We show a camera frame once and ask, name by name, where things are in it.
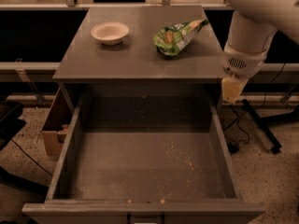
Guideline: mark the grey top drawer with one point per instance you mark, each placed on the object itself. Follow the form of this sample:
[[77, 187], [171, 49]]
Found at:
[[144, 160]]

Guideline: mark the metal railing frame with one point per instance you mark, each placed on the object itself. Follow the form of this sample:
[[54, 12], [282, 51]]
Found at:
[[39, 68]]

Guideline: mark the white paper bowl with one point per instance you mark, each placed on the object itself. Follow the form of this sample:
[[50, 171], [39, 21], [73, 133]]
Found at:
[[110, 33]]

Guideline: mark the black stand frame left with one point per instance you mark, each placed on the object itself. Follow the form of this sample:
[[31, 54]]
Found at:
[[25, 156]]

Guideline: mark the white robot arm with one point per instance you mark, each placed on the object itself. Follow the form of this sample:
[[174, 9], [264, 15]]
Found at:
[[253, 26]]

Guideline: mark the green chip bag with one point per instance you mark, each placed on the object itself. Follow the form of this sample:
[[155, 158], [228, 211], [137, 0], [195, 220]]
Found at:
[[172, 40]]

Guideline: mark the brown cardboard box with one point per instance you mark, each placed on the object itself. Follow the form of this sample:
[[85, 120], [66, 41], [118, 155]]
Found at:
[[56, 125]]

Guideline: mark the grey drawer cabinet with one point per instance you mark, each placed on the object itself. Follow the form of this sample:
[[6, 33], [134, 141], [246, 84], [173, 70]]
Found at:
[[136, 59]]

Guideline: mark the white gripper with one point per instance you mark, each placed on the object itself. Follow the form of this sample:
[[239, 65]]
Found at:
[[242, 63]]

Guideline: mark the black stand leg right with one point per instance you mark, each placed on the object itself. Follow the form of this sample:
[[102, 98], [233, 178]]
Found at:
[[265, 122]]

